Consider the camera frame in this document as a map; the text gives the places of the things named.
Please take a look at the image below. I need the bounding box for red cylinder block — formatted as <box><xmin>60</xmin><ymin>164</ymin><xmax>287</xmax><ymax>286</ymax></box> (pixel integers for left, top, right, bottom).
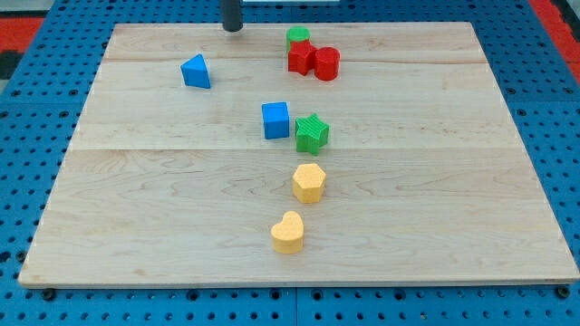
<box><xmin>314</xmin><ymin>47</ymin><xmax>340</xmax><ymax>82</ymax></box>

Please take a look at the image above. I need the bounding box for green star block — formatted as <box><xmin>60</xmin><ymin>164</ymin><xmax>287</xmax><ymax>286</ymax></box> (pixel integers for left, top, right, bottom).
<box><xmin>295</xmin><ymin>113</ymin><xmax>330</xmax><ymax>156</ymax></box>

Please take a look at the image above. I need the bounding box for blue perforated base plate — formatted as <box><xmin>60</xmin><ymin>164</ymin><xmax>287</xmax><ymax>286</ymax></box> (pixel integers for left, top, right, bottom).
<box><xmin>0</xmin><ymin>0</ymin><xmax>580</xmax><ymax>326</ymax></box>

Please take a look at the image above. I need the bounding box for yellow heart block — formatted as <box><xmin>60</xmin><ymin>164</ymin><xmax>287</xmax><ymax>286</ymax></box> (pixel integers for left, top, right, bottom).
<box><xmin>270</xmin><ymin>211</ymin><xmax>305</xmax><ymax>254</ymax></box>

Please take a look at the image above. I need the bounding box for red star block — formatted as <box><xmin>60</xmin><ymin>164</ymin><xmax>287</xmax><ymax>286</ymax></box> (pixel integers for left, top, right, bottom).
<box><xmin>287</xmin><ymin>40</ymin><xmax>317</xmax><ymax>75</ymax></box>

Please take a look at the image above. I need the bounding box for yellow hexagon block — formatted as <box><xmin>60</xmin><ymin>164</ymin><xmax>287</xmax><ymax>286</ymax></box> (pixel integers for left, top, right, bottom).
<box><xmin>292</xmin><ymin>163</ymin><xmax>326</xmax><ymax>204</ymax></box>

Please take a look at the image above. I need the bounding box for blue cube block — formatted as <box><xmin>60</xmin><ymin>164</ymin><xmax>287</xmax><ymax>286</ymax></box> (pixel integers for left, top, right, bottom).
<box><xmin>262</xmin><ymin>102</ymin><xmax>290</xmax><ymax>139</ymax></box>

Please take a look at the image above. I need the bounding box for blue triangle block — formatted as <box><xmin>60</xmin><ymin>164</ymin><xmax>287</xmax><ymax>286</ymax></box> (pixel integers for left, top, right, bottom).
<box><xmin>180</xmin><ymin>53</ymin><xmax>211</xmax><ymax>89</ymax></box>

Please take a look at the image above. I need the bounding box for green cylinder block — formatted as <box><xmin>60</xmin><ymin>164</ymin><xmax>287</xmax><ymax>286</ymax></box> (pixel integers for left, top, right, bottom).
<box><xmin>285</xmin><ymin>25</ymin><xmax>311</xmax><ymax>52</ymax></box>

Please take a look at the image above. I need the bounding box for light wooden board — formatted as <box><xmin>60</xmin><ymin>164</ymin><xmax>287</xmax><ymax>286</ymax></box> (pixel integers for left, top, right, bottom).
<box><xmin>19</xmin><ymin>22</ymin><xmax>579</xmax><ymax>289</ymax></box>

